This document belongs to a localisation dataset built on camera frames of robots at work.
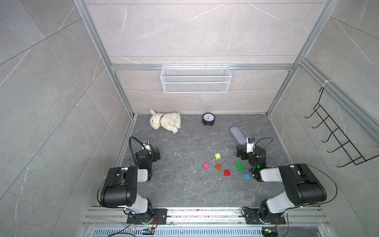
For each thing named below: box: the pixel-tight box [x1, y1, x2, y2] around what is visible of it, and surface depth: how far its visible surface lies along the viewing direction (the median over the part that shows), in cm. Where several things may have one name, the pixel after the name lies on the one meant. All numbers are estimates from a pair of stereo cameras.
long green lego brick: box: [234, 160, 245, 173], surface depth 92 cm
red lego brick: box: [224, 169, 231, 177], surface depth 89 cm
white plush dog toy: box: [149, 109, 182, 134], surface depth 109 cm
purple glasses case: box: [229, 126, 247, 146], surface depth 106 cm
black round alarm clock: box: [201, 112, 216, 126], surface depth 117 cm
